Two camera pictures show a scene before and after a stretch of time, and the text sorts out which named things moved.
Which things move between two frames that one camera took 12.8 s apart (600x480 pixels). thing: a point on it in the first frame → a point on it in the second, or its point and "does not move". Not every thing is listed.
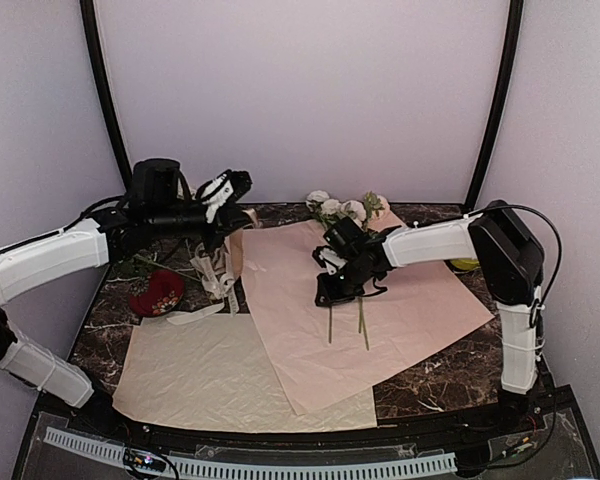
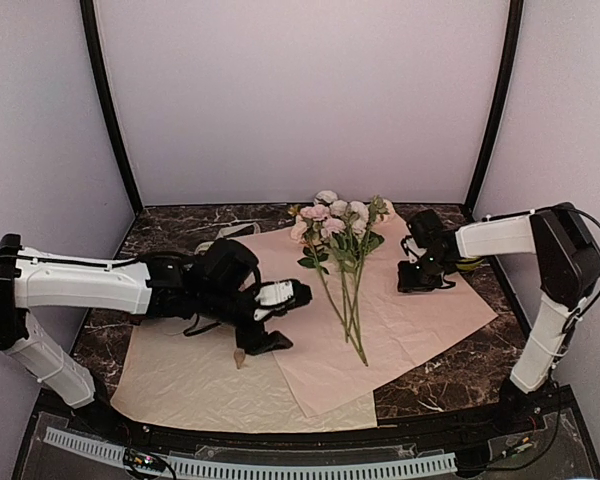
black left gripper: (229, 217) → (256, 337)
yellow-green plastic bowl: (466, 264) does not move
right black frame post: (515, 28) does not move
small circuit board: (144, 460) does not move
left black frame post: (94, 48) does not move
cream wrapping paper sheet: (209, 373) does not move
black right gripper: (332, 295) → (407, 284)
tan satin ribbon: (234, 240) → (239, 355)
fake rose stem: (361, 324) → (377, 209)
